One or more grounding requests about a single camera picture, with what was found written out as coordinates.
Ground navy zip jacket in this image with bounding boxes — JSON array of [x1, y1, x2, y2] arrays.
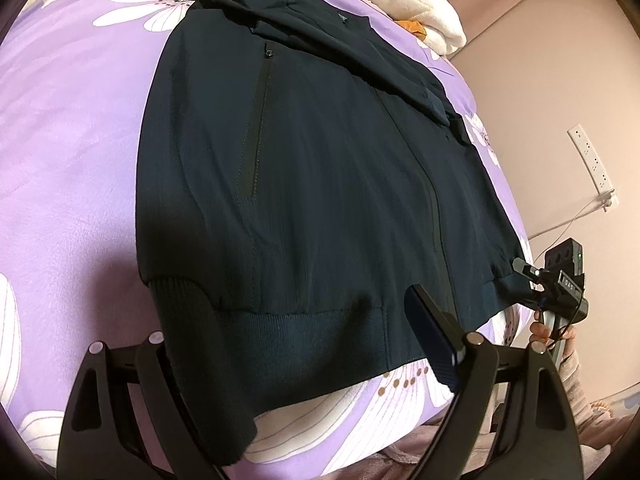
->
[[136, 0, 533, 463]]

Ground white cable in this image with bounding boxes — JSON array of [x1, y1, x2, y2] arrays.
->
[[530, 195, 612, 241]]

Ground white wall power strip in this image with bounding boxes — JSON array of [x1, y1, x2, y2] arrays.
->
[[567, 122, 618, 207]]

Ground person's pink fleece clothing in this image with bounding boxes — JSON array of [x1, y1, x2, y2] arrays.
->
[[320, 395, 640, 480]]

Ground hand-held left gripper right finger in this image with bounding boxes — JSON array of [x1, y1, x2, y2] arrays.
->
[[405, 284, 583, 480]]

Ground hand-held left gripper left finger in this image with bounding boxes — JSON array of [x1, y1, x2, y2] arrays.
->
[[56, 332, 236, 480]]

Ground white goose plush toy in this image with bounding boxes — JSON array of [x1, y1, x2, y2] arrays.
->
[[302, 0, 468, 56]]

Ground purple floral blanket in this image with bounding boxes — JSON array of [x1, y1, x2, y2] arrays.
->
[[0, 0, 533, 480]]

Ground person's right forearm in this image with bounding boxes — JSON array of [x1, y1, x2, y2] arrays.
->
[[552, 330, 608, 413]]

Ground person's right hand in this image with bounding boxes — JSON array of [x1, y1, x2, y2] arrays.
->
[[529, 310, 557, 348]]

